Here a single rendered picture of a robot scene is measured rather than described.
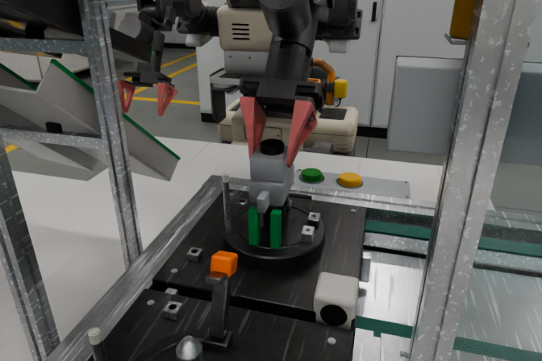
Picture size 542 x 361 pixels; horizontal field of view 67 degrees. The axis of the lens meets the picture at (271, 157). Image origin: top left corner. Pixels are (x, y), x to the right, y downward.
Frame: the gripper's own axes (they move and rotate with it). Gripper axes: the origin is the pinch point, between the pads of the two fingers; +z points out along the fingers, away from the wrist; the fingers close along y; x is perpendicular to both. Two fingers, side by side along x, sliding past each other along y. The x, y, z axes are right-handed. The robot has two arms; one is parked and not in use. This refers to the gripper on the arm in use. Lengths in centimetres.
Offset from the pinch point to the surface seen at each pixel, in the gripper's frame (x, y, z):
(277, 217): 0.6, 1.9, 7.1
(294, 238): 5.8, 3.6, 8.8
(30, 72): 320, -394, -153
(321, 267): 5.2, 7.6, 11.8
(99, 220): 24.7, -38.5, 10.4
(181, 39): 596, -378, -371
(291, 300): 0.1, 5.3, 16.1
